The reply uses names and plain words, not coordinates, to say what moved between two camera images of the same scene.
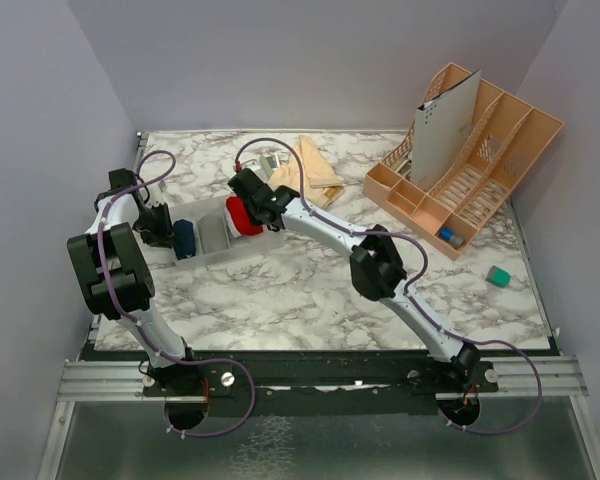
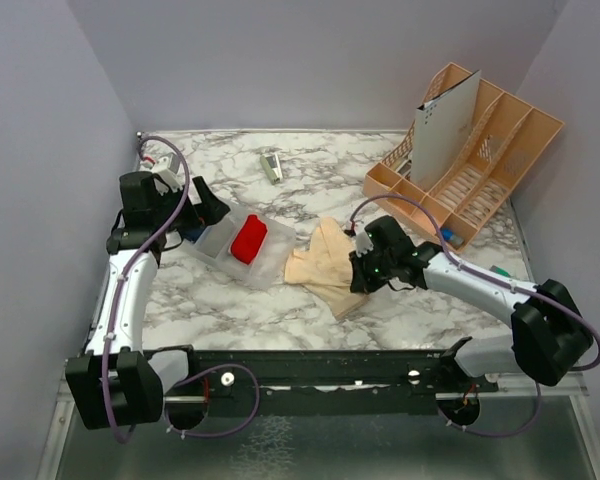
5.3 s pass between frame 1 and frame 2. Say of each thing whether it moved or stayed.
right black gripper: moved
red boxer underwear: moved
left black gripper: moved
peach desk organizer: stayed
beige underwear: moved
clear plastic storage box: moved
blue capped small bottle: stayed
